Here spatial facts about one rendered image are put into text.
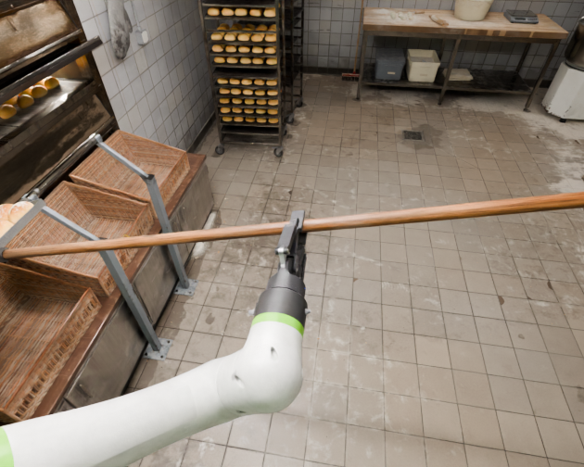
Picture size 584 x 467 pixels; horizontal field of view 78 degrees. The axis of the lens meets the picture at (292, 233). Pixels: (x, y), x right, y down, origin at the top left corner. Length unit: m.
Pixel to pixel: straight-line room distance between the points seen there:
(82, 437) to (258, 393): 0.22
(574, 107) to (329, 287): 3.86
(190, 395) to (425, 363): 1.93
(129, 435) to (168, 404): 0.06
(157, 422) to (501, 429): 2.05
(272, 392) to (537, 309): 2.56
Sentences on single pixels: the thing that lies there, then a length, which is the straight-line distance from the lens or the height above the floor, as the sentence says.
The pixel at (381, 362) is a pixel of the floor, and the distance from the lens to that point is 2.35.
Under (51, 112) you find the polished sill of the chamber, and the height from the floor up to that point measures 1.17.
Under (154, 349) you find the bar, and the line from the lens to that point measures 2.45.
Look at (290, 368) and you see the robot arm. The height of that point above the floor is 1.54.
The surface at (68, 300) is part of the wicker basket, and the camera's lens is 2.10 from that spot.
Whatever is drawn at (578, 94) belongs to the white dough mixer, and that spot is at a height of 0.34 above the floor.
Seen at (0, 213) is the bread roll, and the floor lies 1.24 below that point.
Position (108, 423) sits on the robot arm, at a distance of 0.57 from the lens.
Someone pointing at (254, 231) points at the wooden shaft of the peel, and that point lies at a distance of 0.84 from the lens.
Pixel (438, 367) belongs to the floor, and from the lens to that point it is 2.44.
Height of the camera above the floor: 2.06
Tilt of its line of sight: 44 degrees down
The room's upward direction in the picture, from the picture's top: straight up
